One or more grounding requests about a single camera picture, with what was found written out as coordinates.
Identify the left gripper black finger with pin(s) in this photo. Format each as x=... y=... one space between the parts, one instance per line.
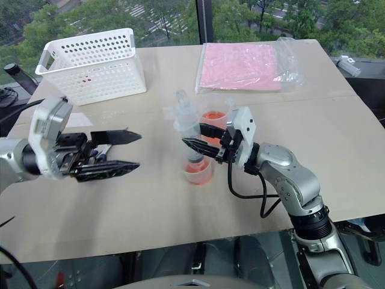
x=111 y=168
x=114 y=137

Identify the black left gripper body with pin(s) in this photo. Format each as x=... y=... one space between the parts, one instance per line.
x=70 y=150

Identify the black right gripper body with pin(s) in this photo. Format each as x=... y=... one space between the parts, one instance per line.
x=230 y=144

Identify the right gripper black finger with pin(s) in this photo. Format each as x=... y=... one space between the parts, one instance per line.
x=200 y=146
x=212 y=131

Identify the clear plastic syringe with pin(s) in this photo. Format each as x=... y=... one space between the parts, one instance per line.
x=188 y=120

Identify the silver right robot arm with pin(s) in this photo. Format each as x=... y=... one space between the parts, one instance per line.
x=276 y=159

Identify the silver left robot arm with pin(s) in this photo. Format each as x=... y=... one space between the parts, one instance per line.
x=12 y=156

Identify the clear cup with red liquid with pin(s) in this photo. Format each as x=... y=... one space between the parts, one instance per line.
x=198 y=174
x=214 y=117

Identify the blue and white small pack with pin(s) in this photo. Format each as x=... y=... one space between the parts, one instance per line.
x=100 y=152

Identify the white perforated plastic basket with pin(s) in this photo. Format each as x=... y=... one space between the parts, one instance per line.
x=99 y=72

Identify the pink paper sheets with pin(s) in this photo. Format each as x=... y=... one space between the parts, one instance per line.
x=240 y=66

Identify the black cylinder device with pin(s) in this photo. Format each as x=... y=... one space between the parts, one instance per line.
x=21 y=76

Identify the clear plastic bag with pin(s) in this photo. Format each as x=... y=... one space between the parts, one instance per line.
x=288 y=60

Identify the black side table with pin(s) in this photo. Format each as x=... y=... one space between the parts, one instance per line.
x=368 y=96

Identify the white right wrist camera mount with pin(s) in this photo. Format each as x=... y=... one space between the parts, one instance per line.
x=245 y=126

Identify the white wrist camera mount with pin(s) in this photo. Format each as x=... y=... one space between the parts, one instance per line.
x=45 y=120
x=245 y=126

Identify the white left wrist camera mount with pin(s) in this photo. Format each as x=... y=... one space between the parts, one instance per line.
x=45 y=120

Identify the dark window frame post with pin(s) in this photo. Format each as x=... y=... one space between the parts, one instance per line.
x=204 y=21

